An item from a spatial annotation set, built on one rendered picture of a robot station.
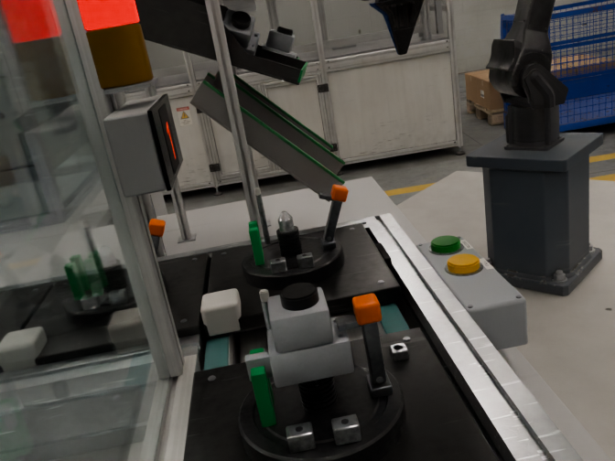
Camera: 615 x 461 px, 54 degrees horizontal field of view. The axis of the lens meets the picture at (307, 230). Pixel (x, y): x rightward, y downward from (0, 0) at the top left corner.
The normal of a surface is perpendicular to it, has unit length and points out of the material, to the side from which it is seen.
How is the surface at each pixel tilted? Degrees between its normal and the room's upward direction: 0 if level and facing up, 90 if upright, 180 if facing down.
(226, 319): 90
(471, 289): 0
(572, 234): 90
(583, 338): 0
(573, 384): 0
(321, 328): 90
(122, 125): 90
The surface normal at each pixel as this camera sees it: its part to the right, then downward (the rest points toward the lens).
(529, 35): 0.24, -0.20
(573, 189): 0.72, 0.12
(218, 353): -0.16, -0.93
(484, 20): 0.04, 0.34
